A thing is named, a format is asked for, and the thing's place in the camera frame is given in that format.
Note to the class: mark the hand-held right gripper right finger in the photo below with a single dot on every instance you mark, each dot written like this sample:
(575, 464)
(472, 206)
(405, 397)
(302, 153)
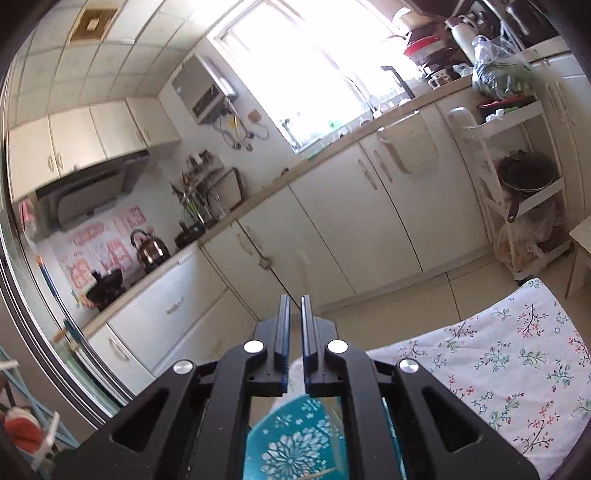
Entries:
(307, 332)

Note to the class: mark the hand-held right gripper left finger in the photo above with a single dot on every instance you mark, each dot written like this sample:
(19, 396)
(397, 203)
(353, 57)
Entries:
(282, 332)

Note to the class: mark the blue perforated plastic basket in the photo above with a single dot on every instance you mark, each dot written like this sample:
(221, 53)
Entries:
(286, 443)

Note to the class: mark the bundle of wooden chopsticks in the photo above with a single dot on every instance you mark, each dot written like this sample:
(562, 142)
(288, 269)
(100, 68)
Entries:
(323, 473)

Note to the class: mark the white base cabinets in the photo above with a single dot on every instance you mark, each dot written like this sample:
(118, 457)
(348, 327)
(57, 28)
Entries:
(332, 221)

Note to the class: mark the black frying pan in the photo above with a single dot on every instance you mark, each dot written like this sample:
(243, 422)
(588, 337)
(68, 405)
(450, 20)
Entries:
(189, 237)

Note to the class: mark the leaning tray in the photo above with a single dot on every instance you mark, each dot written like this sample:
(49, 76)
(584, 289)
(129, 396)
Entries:
(228, 191)

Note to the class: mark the steel kettle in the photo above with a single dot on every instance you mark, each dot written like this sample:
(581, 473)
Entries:
(152, 251)

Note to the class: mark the black stove wok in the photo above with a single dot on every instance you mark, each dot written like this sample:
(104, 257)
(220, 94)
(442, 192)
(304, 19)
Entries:
(108, 286)

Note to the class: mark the floral tablecloth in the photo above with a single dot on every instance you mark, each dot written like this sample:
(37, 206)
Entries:
(508, 369)

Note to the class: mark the white hanging waste bin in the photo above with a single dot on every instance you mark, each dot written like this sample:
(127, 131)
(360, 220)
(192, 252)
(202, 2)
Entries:
(411, 145)

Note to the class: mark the range hood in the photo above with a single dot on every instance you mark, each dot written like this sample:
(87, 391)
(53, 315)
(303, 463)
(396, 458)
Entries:
(87, 198)

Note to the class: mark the clear plastic bag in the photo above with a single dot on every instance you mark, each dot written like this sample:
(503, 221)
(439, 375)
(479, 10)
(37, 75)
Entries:
(526, 240)

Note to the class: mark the blue white storage shelf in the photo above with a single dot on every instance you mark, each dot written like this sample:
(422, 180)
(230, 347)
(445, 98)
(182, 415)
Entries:
(46, 443)

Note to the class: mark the kitchen window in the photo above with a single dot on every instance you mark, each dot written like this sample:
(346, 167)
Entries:
(304, 69)

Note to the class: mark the black faucet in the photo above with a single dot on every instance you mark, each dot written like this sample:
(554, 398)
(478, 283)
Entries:
(400, 83)

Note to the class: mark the white upper cabinets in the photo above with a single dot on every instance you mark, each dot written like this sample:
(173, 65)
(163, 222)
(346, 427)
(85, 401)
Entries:
(92, 134)

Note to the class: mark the orange cloth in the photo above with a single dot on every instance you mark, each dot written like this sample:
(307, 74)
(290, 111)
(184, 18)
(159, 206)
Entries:
(21, 429)

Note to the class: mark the patterned mug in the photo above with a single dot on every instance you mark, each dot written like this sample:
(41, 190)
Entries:
(438, 79)

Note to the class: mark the white wooden stool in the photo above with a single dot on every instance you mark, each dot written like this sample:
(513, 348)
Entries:
(581, 240)

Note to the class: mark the white tiered storage rack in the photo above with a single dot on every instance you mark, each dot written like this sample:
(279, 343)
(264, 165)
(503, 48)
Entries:
(512, 117)

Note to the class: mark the red lidded pot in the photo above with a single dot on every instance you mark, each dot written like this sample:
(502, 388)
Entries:
(425, 46)

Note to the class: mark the bag of green vegetables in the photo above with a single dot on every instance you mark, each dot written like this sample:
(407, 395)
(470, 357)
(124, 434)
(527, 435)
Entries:
(501, 76)

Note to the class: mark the white pot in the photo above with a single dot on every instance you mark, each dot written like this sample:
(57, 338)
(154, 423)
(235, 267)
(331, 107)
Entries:
(411, 21)

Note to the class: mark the white thermos jug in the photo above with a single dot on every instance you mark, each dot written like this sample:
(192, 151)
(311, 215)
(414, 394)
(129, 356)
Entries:
(461, 37)

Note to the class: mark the ceiling vent panel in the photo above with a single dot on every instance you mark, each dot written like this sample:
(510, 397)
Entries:
(94, 25)

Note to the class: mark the wall utensil rack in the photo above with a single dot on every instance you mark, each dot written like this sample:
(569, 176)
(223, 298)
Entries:
(196, 189)

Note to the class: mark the pink patterned wall sticker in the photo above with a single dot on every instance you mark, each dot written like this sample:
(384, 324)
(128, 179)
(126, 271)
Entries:
(92, 244)

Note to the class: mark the metal sliding door frame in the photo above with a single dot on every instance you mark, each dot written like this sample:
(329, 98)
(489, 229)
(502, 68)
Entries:
(78, 383)

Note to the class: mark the wall outlet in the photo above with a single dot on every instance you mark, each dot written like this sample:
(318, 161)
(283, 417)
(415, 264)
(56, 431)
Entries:
(256, 116)

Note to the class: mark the wall water heater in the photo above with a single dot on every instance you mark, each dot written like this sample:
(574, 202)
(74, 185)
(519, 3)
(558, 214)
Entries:
(198, 87)

